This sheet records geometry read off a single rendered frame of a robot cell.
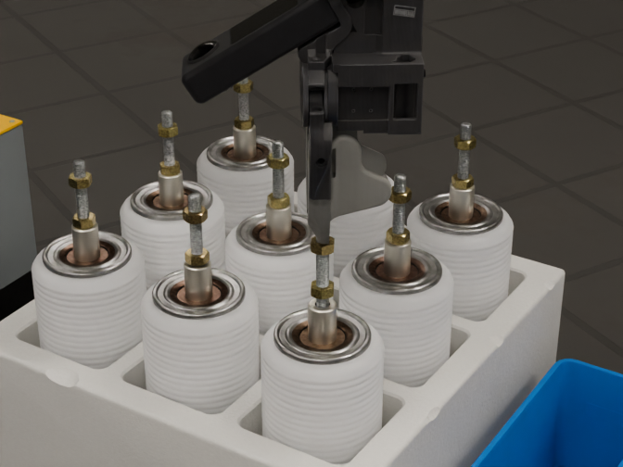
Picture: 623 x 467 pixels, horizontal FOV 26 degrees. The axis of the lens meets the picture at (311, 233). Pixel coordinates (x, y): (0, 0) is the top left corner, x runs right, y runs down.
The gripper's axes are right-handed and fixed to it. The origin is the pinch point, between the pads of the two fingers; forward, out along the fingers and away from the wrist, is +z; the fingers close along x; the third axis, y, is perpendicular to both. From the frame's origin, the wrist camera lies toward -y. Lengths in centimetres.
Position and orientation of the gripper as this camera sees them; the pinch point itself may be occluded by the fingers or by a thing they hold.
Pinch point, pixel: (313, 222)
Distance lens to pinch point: 99.3
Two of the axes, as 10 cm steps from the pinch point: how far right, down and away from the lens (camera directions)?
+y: 10.0, -0.2, 0.4
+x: -0.4, -4.8, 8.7
